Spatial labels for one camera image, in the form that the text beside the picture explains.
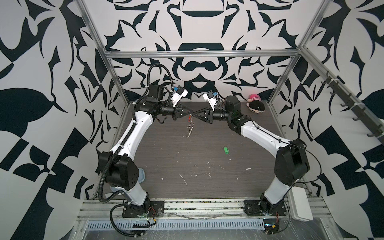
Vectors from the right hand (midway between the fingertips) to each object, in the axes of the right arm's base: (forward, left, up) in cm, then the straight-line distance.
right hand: (194, 114), depth 73 cm
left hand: (+2, 0, +2) cm, 3 cm away
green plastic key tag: (-4, -19, -31) cm, 36 cm away
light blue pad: (-19, +29, -28) cm, 45 cm away
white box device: (-34, -49, -26) cm, 65 cm away
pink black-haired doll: (+28, -43, -23) cm, 56 cm away
